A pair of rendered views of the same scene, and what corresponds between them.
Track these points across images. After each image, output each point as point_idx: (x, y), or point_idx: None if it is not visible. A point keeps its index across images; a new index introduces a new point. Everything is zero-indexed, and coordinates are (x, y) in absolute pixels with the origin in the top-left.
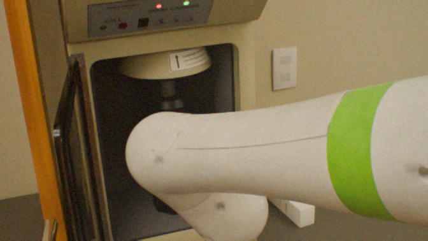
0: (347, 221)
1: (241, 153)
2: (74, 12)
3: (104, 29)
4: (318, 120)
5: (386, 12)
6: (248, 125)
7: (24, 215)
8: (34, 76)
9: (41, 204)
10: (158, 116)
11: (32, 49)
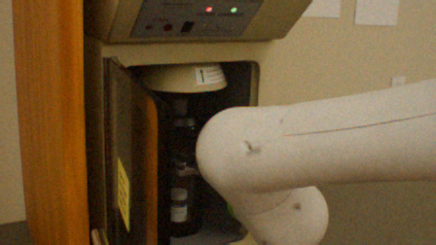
0: (333, 242)
1: (385, 129)
2: (128, 4)
3: (149, 28)
4: None
5: (338, 61)
6: (388, 100)
7: (3, 244)
8: (79, 69)
9: (19, 233)
10: (239, 109)
11: (82, 38)
